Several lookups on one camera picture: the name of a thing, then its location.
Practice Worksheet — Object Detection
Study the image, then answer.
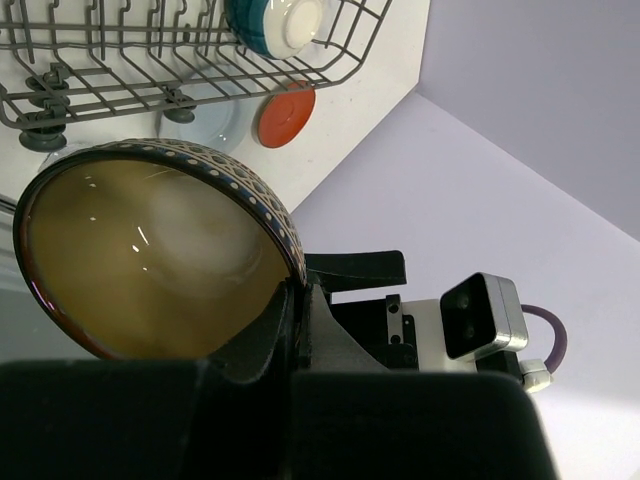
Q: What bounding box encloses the orange small plate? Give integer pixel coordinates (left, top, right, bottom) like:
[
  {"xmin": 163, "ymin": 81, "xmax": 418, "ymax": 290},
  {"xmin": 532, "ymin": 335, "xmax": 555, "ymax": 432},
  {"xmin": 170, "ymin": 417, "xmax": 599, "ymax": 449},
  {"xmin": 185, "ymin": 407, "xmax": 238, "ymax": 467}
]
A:
[{"xmin": 257, "ymin": 89, "xmax": 316, "ymax": 148}]

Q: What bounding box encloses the brown patterned bowl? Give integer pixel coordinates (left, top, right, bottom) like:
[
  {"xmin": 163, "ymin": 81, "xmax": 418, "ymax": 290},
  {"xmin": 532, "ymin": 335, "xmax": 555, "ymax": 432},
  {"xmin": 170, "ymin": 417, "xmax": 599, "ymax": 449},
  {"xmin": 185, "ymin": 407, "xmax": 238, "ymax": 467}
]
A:
[{"xmin": 13, "ymin": 138, "xmax": 307, "ymax": 359}]

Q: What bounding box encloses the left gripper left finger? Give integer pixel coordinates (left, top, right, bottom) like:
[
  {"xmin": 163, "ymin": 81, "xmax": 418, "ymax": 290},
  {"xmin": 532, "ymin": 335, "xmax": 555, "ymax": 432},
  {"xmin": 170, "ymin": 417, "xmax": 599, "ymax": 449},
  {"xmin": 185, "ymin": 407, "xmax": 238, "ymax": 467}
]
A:
[{"xmin": 209, "ymin": 280, "xmax": 297, "ymax": 385}]

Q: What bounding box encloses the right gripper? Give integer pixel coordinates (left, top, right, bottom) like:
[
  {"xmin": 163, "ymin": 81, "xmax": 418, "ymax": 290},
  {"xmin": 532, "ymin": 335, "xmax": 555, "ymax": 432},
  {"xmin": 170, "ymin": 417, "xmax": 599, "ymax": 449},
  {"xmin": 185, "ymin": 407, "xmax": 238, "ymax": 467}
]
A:
[{"xmin": 302, "ymin": 249, "xmax": 521, "ymax": 376}]

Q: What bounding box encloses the light blue glass plate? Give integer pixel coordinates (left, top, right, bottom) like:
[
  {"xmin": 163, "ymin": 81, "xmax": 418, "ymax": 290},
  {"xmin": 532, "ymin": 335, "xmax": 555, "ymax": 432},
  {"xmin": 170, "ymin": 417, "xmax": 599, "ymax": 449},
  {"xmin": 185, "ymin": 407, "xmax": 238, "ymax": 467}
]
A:
[{"xmin": 42, "ymin": 74, "xmax": 251, "ymax": 169}]

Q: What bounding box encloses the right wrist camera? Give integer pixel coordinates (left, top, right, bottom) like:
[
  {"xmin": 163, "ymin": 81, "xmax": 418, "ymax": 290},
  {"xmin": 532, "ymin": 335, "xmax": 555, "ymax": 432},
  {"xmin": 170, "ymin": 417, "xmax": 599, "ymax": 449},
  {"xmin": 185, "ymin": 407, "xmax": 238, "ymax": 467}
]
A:
[{"xmin": 438, "ymin": 272, "xmax": 557, "ymax": 394}]

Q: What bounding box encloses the grey wire dish rack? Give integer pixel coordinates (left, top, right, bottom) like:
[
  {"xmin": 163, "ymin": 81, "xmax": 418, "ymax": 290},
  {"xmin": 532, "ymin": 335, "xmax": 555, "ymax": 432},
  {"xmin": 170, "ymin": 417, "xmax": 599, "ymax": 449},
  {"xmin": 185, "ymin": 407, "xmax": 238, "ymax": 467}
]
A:
[{"xmin": 1, "ymin": 1, "xmax": 390, "ymax": 153}]

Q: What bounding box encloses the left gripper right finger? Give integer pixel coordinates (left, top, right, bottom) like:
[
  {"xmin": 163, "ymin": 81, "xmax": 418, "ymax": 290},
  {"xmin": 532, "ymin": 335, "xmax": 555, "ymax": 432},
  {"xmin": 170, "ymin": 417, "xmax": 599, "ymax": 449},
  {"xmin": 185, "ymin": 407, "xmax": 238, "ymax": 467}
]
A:
[{"xmin": 299, "ymin": 284, "xmax": 390, "ymax": 373}]

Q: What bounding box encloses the teal and white bowl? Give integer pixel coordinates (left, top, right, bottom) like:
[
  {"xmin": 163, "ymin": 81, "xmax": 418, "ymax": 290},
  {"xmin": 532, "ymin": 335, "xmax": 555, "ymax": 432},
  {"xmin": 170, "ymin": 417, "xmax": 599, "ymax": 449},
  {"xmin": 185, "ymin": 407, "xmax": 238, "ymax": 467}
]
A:
[{"xmin": 224, "ymin": 0, "xmax": 327, "ymax": 60}]

